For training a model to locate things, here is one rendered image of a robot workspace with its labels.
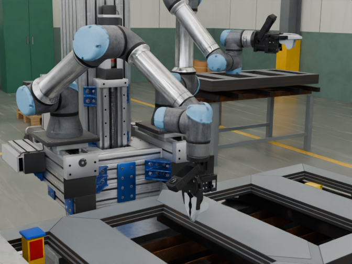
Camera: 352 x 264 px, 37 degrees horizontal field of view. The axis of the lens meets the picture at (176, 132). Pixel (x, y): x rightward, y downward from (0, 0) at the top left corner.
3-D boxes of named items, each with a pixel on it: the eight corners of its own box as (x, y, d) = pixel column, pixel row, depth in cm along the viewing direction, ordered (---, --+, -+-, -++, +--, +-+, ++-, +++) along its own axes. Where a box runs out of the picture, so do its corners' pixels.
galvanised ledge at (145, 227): (301, 197, 261) (302, 191, 261) (58, 266, 186) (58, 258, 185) (272, 187, 277) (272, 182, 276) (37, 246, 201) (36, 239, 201)
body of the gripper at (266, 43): (284, 50, 225) (258, 49, 231) (284, 30, 222) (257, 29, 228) (277, 53, 219) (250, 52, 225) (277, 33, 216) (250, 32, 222)
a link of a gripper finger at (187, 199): (204, 218, 167) (205, 190, 165) (189, 222, 163) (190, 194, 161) (198, 215, 169) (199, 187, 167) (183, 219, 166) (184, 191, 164)
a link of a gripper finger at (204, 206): (210, 221, 164) (211, 193, 162) (196, 225, 161) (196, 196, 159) (204, 218, 167) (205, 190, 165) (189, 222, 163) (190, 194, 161)
